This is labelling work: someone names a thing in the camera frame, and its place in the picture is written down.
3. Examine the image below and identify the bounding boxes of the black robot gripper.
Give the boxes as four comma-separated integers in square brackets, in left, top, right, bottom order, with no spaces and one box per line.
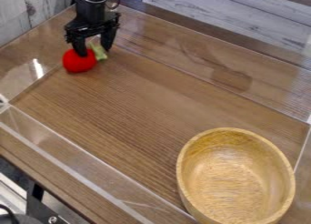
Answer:
[64,0,121,56]

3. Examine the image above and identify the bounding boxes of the black cable lower left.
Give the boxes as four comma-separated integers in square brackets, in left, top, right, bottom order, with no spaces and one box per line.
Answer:
[0,204,20,224]

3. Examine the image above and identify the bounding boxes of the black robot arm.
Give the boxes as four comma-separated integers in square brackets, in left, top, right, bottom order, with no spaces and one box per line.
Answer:
[64,0,121,57]

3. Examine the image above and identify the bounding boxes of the oval wooden bowl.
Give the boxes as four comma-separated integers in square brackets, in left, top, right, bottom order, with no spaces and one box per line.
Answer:
[177,127,295,224]

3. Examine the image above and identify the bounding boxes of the red plush strawberry toy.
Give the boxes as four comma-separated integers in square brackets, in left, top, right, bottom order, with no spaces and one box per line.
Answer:
[62,43,108,73]

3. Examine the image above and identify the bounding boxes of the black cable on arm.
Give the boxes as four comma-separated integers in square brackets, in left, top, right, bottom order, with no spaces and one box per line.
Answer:
[106,0,122,12]

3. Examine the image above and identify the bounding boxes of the black metal bracket with bolt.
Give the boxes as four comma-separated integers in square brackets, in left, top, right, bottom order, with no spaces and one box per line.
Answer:
[26,183,70,224]

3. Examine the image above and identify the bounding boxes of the clear acrylic enclosure walls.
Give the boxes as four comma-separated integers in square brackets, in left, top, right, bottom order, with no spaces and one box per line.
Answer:
[0,8,311,224]

